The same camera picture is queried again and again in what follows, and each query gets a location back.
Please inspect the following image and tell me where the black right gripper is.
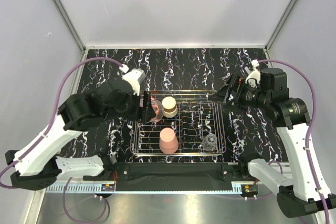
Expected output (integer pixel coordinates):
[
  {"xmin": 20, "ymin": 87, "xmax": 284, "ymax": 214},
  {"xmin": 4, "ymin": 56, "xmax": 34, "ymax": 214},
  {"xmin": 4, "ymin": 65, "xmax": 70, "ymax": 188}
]
[{"xmin": 208, "ymin": 73, "xmax": 271, "ymax": 115}]

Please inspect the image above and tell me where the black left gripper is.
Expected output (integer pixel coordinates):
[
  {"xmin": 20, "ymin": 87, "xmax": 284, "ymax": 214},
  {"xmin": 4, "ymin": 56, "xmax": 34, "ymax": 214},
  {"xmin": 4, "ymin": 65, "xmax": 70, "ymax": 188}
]
[{"xmin": 103, "ymin": 89, "xmax": 155, "ymax": 124}]

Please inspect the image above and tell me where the orange translucent plastic cup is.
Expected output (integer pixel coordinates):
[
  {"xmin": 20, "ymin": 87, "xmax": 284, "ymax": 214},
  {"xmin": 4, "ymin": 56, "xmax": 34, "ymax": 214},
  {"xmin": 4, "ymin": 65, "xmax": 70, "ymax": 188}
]
[{"xmin": 150, "ymin": 97, "xmax": 164, "ymax": 123}]

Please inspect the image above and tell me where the beige brown ceramic cup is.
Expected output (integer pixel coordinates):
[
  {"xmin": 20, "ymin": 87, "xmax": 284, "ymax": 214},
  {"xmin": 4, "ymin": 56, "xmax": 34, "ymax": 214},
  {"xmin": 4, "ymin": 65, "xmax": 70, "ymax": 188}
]
[{"xmin": 162, "ymin": 97, "xmax": 177, "ymax": 118}]

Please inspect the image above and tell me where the pink plastic cup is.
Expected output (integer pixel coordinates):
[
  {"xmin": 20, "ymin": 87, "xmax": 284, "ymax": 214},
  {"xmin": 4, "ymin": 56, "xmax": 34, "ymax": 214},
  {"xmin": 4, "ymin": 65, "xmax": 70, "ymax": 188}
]
[{"xmin": 159, "ymin": 127, "xmax": 178, "ymax": 154}]

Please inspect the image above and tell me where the small clear glass cup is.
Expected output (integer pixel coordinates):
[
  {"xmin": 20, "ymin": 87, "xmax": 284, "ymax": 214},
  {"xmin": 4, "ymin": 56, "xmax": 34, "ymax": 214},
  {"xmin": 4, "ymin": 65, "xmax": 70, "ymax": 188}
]
[{"xmin": 202, "ymin": 133, "xmax": 217, "ymax": 152}]

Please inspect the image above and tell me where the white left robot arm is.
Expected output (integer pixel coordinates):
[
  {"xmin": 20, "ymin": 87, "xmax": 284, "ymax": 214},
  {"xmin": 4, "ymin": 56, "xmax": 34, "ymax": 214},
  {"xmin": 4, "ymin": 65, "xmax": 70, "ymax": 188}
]
[{"xmin": 5, "ymin": 79, "xmax": 156, "ymax": 190}]

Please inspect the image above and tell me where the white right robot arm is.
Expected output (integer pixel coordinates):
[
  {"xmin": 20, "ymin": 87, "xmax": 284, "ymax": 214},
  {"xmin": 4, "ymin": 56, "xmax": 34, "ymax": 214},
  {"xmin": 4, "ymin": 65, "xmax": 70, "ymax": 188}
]
[{"xmin": 209, "ymin": 68, "xmax": 335, "ymax": 218}]

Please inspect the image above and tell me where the black marbled table mat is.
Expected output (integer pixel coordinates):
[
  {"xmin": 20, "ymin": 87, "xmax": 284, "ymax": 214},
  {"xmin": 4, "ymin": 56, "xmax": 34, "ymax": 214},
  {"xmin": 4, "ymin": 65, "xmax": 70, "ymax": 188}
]
[{"xmin": 60, "ymin": 48, "xmax": 287, "ymax": 163}]

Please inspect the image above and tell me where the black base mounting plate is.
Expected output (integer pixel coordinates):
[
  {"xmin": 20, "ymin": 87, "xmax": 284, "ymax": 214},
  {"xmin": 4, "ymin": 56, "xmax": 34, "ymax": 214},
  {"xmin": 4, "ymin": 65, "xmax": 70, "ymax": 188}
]
[{"xmin": 83, "ymin": 162, "xmax": 255, "ymax": 191}]

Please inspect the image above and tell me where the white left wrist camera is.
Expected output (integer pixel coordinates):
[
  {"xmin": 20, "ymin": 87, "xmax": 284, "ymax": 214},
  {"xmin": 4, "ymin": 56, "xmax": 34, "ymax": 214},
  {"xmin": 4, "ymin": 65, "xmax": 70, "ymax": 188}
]
[{"xmin": 119, "ymin": 64, "xmax": 145, "ymax": 95}]

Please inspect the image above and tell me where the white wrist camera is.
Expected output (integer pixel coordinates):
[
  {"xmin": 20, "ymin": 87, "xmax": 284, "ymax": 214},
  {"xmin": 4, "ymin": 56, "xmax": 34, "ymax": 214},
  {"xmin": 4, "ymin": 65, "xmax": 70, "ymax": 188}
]
[
  {"xmin": 244, "ymin": 60, "xmax": 260, "ymax": 88},
  {"xmin": 119, "ymin": 64, "xmax": 145, "ymax": 95}
]

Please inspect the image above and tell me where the metal wire dish rack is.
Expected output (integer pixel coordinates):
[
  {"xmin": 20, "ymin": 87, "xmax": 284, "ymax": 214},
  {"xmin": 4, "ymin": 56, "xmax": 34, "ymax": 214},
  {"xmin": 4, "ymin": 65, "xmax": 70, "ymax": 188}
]
[{"xmin": 130, "ymin": 90, "xmax": 226, "ymax": 157}]

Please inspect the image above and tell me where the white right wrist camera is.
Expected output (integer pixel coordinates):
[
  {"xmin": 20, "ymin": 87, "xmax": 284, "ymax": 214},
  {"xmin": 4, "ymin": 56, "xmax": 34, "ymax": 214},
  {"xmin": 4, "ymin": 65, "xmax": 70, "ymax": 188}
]
[{"xmin": 244, "ymin": 60, "xmax": 260, "ymax": 88}]

